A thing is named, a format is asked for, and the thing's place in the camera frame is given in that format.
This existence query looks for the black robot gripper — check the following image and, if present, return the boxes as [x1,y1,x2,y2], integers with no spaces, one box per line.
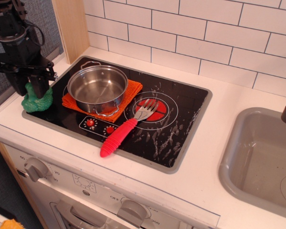
[0,35,57,99]

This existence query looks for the stainless steel pot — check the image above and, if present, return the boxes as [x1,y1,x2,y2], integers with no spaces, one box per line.
[67,61,128,117]

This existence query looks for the orange object bottom left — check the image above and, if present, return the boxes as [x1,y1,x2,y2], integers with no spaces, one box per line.
[0,219,24,229]

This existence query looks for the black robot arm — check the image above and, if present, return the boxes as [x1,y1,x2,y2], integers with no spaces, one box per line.
[0,0,57,99]

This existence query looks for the green toy broccoli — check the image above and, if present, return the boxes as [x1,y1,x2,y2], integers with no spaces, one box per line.
[21,83,53,113]

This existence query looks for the orange cloth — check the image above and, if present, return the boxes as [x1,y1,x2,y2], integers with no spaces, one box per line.
[62,80,143,123]

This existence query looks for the grey right oven knob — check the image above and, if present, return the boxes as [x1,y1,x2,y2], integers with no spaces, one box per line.
[117,200,147,228]

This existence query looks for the grey oven door handle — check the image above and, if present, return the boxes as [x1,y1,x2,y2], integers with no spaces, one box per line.
[56,200,114,229]

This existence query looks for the black toy stove top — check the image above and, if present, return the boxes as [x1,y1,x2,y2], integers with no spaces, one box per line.
[22,56,212,173]

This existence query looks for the grey oven knob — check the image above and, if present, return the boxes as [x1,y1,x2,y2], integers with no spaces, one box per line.
[117,200,147,228]
[24,157,49,182]

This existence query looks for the wooden side post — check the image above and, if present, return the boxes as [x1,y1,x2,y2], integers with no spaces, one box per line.
[52,0,90,64]

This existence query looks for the grey sink basin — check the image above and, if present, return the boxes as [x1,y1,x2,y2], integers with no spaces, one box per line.
[219,107,286,218]

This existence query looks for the grey left oven knob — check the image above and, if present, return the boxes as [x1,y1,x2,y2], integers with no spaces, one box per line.
[24,157,49,182]

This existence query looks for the red handled metal fork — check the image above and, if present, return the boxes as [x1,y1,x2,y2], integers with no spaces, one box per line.
[100,99,159,157]

